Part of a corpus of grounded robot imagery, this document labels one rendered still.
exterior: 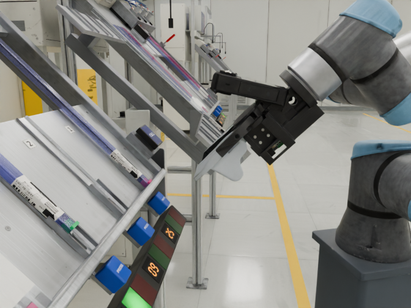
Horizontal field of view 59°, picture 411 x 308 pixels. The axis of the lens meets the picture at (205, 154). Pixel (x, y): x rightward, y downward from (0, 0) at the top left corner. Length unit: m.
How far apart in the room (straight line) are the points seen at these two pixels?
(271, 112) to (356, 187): 0.30
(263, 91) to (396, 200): 0.31
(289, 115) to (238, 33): 7.54
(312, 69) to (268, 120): 0.09
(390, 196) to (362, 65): 0.25
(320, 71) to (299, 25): 7.64
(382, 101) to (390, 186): 0.17
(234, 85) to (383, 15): 0.22
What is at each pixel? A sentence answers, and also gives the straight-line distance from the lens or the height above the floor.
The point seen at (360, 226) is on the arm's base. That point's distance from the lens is 0.80.
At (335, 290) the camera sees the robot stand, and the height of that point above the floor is 0.45.
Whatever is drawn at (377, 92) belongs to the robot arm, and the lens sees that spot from 0.59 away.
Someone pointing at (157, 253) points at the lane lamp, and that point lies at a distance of 0.55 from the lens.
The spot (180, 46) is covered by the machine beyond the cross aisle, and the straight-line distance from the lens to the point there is 5.05.
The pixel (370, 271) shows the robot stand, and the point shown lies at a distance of 0.78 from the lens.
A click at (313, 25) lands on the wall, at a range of 8.22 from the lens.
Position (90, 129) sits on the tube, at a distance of 0.63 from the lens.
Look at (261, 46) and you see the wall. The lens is 8.08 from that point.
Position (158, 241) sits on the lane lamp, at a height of 0.66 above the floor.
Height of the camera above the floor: 0.92
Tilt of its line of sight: 13 degrees down
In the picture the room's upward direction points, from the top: straight up
